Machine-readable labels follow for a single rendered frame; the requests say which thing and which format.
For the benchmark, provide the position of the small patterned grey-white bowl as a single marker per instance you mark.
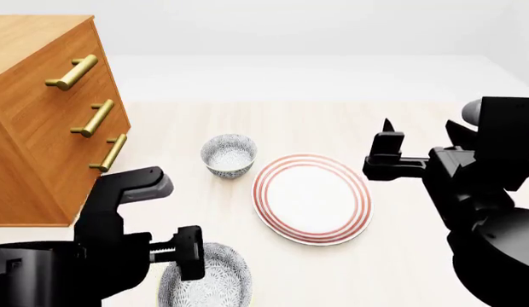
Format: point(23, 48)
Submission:
point(228, 158)

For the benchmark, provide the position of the wooden drawer cabinet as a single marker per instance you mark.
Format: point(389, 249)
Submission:
point(21, 134)

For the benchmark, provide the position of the white plate with red rings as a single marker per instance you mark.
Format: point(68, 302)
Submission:
point(311, 199)

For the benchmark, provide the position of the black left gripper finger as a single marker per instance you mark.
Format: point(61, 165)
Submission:
point(191, 252)

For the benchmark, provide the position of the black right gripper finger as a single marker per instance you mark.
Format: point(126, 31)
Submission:
point(389, 144)
point(460, 136)

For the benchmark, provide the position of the large patterned grey-white bowl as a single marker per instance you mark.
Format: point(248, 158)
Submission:
point(222, 281)

